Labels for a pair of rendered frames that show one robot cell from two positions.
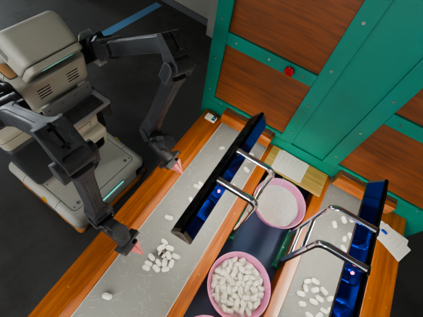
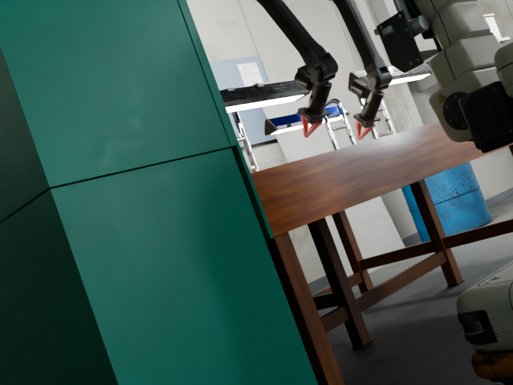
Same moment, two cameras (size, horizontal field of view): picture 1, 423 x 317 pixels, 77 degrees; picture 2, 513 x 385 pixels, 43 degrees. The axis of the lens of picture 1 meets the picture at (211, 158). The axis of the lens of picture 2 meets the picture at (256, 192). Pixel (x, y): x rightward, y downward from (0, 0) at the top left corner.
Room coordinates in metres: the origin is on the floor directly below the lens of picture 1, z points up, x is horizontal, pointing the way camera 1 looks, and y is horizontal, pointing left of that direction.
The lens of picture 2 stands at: (2.57, 0.93, 0.61)
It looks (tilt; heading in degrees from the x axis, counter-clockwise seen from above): 3 degrees up; 208
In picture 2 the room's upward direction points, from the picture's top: 20 degrees counter-clockwise
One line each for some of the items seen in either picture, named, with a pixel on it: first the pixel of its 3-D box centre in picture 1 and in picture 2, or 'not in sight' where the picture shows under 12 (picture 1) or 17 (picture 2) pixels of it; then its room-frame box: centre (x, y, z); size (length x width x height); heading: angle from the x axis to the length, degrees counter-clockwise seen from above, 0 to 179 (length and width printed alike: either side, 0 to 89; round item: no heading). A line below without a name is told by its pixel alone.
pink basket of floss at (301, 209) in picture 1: (276, 205); not in sight; (0.60, -0.38, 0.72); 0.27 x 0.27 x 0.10
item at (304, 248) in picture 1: (318, 249); not in sight; (0.37, -0.52, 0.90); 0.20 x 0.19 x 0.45; 162
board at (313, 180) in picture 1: (295, 170); not in sight; (0.80, -0.45, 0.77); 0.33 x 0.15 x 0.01; 72
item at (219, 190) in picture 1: (226, 167); (245, 96); (0.52, -0.07, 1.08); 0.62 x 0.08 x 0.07; 162
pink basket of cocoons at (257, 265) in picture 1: (236, 285); not in sight; (0.18, -0.25, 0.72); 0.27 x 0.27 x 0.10
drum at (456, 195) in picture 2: not in sight; (437, 182); (-3.19, -0.39, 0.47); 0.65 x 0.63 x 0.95; 68
